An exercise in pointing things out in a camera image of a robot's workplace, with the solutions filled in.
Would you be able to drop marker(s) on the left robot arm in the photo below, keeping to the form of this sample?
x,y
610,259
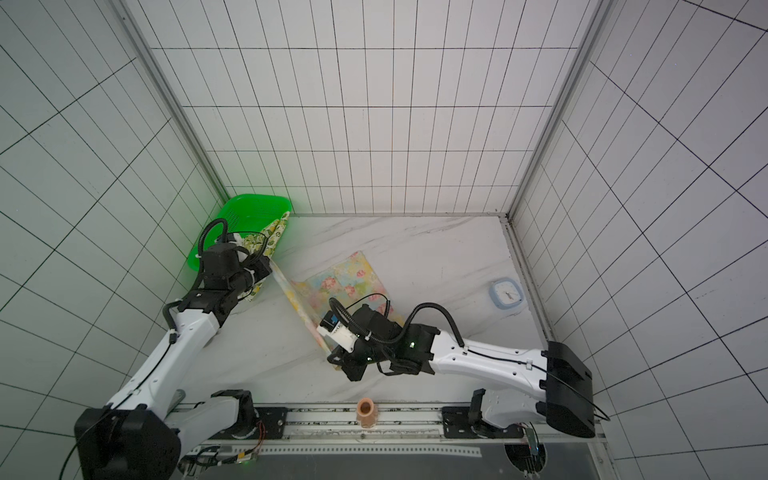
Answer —
x,y
138,434

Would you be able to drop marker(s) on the electronics board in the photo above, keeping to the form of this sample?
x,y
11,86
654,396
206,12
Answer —
x,y
211,456
529,456

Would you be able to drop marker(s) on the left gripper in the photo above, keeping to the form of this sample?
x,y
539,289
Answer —
x,y
257,271

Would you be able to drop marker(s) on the pastel floral skirt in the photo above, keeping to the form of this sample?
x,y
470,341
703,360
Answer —
x,y
352,281

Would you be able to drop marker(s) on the right electronics board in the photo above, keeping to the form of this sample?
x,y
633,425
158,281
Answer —
x,y
529,456

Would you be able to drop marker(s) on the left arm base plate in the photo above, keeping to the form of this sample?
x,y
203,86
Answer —
x,y
268,423

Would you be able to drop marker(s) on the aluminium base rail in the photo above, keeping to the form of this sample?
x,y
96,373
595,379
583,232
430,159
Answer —
x,y
329,428

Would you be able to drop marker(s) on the blue rimmed container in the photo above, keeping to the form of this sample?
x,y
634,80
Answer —
x,y
507,294

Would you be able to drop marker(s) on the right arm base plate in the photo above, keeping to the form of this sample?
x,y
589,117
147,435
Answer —
x,y
457,424

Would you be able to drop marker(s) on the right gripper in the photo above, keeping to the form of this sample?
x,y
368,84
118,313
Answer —
x,y
352,361

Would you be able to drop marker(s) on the green lemon print skirt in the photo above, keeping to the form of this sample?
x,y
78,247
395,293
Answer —
x,y
264,246

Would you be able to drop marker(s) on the green plastic basket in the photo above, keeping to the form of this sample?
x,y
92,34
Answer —
x,y
258,219

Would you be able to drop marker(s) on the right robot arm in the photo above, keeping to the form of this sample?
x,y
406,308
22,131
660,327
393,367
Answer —
x,y
518,385

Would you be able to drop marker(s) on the left electronics board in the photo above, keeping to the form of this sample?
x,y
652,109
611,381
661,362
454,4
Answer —
x,y
211,456

